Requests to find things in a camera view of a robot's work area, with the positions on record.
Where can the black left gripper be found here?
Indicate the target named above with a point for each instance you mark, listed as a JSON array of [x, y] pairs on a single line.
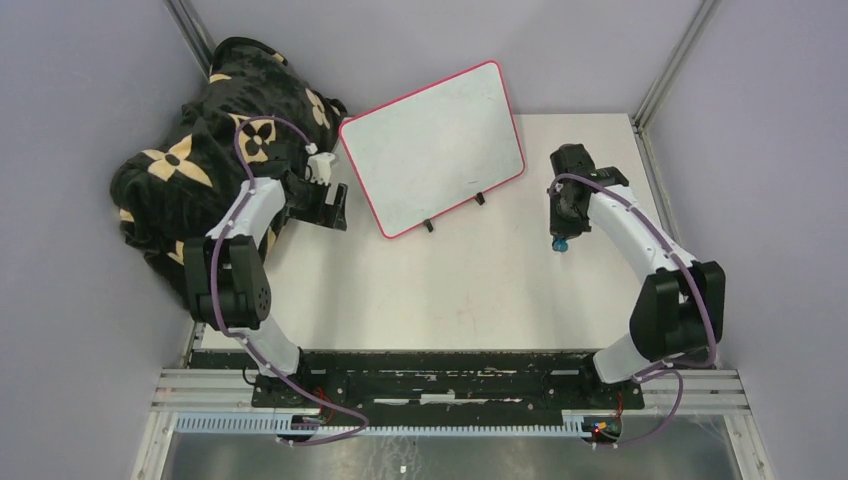
[[323, 214]]

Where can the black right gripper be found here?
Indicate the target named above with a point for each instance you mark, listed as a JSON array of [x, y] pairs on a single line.
[[560, 228]]

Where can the blue whiteboard eraser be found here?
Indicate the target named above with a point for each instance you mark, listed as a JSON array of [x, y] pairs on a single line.
[[560, 247]]

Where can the red framed whiteboard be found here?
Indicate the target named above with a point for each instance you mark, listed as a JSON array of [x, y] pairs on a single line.
[[432, 150]]

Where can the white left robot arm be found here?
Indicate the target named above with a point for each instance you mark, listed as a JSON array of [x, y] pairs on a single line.
[[226, 283]]

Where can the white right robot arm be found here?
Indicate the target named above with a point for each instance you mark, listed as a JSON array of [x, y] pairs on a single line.
[[677, 320]]

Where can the black floral blanket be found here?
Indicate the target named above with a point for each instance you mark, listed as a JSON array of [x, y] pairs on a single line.
[[256, 115]]

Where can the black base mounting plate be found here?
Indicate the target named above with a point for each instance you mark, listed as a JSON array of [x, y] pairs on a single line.
[[462, 388]]

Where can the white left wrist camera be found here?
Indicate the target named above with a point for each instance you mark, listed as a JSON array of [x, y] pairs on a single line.
[[319, 168]]

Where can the grey slotted cable duct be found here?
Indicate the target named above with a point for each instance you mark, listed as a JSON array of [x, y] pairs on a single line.
[[286, 424]]

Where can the aluminium frame rail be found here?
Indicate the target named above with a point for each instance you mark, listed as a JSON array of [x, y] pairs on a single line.
[[202, 391]]

